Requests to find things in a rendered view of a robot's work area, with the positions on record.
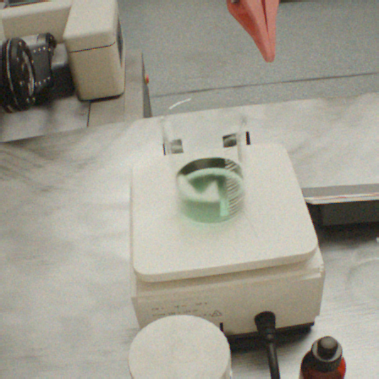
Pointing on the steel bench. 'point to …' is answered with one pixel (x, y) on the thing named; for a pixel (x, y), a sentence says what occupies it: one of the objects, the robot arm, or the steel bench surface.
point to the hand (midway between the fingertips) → (268, 51)
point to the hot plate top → (196, 236)
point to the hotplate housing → (236, 297)
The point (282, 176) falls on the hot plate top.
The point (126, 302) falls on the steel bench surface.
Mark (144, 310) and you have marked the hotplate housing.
